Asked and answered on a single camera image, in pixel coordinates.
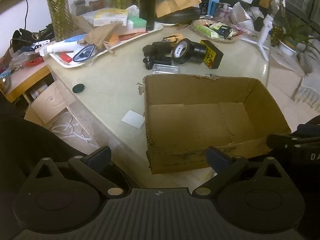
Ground red snack packet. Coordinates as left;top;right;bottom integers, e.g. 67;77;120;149
119;29;148;40

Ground white straps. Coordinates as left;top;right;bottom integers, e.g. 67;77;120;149
51;112;93;143

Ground dark green lens cap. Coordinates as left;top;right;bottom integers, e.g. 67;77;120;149
72;83;86;94

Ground wooden side desk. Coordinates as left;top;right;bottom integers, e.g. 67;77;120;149
0;62;52;103

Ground black thermos bottle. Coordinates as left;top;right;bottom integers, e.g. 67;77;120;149
139;0;158;31

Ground white plastic bag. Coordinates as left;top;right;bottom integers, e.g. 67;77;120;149
229;2;255;30

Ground black and yellow box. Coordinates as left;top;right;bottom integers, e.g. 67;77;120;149
200;39;224;69

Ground white green sachet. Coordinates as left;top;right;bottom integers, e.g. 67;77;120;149
209;22;229;30

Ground small white green packet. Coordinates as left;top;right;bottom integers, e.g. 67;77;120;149
127;5;140;18

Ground black tape roll white core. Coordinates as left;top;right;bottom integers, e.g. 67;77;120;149
171;39;195;65

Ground small red packet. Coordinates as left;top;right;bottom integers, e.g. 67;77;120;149
59;51;73;63

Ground colourful clutter pile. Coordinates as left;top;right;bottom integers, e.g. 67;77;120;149
0;47;48;80

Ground clear plastic case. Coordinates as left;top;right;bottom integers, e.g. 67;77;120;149
152;64;180;75

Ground black wall cable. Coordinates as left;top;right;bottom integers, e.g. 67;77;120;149
24;0;30;30

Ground brown paper envelope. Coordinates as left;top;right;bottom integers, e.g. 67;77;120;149
155;0;202;18

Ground white fringed rug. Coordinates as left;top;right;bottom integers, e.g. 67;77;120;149
291;72;320;109

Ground brown cardboard box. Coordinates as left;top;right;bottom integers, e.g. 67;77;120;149
142;74;292;175

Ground white drawer cabinet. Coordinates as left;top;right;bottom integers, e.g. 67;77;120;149
24;80;75;125

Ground brown drawstring bag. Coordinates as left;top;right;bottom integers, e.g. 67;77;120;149
84;25;123;49

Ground yellow and white box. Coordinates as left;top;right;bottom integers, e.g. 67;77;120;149
93;8;129;27

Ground black packet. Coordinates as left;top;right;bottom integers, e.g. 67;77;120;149
217;26;232;39

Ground green wet wipes pack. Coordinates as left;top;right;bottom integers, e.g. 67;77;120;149
196;24;218;38

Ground black camera clamp mount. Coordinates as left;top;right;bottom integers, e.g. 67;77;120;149
142;41;173;70

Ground green tissue pack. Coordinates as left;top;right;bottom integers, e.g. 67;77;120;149
126;17;147;30

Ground yellow black patterned can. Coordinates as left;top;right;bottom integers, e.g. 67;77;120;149
271;26;284;47

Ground plain black tape roll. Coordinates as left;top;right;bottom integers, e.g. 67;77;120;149
190;42;207;64

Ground long white tray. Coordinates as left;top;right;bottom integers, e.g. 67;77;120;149
44;21;164;69

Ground white gimbal tripod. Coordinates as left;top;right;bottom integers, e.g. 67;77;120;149
240;0;282;62

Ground black hard case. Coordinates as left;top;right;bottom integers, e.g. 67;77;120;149
155;6;202;24

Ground blue face mask pack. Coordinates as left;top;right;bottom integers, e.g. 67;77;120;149
72;44;97;62

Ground white card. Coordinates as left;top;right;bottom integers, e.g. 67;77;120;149
122;110;145;128

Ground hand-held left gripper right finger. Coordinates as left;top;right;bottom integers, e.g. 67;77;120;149
192;146;292;197

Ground potted green plant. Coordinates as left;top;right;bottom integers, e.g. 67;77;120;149
277;22;320;58

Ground blue box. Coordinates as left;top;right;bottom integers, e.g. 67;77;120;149
209;0;220;17

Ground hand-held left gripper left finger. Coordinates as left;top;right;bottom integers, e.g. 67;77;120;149
26;145;124;198

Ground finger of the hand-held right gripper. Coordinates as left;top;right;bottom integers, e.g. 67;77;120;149
297;124;320;138
266;134;320;151

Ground white and blue tube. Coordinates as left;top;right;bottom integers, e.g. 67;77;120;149
40;34;88;55

